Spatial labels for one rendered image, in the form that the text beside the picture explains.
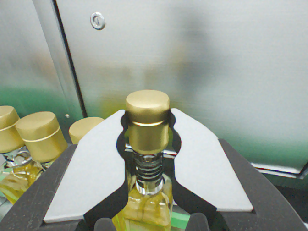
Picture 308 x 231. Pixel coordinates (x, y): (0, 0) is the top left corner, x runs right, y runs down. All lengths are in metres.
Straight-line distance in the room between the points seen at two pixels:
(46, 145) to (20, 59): 0.27
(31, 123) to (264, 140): 0.32
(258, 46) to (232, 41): 0.03
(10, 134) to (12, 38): 0.24
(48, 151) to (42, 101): 0.27
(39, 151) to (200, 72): 0.22
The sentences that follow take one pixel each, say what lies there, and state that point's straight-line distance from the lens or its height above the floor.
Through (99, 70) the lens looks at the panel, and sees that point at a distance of 0.28.
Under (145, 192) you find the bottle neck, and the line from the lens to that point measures 0.18.
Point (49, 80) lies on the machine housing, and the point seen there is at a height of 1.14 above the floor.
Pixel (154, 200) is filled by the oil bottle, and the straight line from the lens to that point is 0.18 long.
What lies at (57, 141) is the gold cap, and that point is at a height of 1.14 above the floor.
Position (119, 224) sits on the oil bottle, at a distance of 0.23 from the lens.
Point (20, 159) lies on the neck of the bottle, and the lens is 0.26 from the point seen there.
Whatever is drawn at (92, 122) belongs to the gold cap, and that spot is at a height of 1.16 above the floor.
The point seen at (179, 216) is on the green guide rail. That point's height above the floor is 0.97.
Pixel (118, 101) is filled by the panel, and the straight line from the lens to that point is 0.29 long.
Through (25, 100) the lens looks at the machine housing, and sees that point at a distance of 0.49.
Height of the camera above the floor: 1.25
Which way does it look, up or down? 31 degrees down
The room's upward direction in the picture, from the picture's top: straight up
